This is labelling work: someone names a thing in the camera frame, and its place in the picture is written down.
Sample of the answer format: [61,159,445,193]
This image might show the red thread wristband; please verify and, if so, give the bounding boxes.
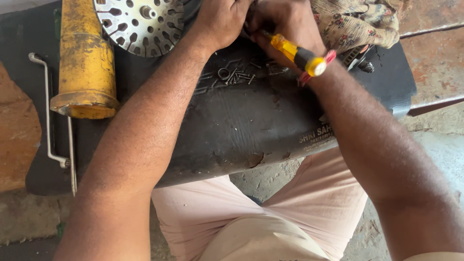
[297,49,337,87]

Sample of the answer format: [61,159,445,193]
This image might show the black rubber mat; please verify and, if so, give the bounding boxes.
[0,0,417,196]

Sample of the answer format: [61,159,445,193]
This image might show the bent silver box spanner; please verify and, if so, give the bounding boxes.
[28,52,71,169]

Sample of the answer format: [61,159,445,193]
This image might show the black motor part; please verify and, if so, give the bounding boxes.
[341,44,376,74]

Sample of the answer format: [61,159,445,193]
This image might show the person's right hand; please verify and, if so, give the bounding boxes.
[245,0,327,69]

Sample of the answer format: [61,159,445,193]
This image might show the yellow black handled screwdriver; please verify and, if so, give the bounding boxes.
[260,30,327,77]

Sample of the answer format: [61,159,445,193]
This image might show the person's left hand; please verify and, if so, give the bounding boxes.
[191,0,254,55]

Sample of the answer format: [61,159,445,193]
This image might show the pile of small screws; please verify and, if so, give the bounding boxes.
[225,67,256,86]

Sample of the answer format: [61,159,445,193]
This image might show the thin metal rod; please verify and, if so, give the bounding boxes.
[67,115,78,197]

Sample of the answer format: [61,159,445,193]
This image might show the floral patterned cloth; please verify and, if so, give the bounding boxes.
[310,0,401,55]

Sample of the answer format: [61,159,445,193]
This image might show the perforated round metal rotor disc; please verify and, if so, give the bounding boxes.
[93,0,186,58]

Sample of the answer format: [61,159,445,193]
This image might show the brown flat stone slab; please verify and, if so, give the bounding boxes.
[0,61,43,193]

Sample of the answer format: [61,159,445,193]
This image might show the yellow metal cylinder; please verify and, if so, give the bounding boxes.
[49,0,120,120]

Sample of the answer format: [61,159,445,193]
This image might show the rusty metal frame bar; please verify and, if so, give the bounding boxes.
[397,0,464,117]

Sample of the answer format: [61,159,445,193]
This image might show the person's light pink trousers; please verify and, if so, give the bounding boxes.
[151,146,369,261]

